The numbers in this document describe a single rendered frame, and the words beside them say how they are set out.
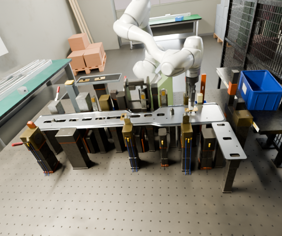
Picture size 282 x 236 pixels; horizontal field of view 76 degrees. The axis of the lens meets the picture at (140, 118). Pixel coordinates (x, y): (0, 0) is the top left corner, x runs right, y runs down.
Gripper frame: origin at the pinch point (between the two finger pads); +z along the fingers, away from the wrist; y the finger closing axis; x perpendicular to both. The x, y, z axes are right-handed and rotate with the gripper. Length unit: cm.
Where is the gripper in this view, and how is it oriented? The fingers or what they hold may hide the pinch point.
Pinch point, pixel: (191, 104)
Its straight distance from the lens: 123.0
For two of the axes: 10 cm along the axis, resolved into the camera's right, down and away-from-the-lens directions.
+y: -0.7, 5.9, -8.0
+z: 1.3, 8.0, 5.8
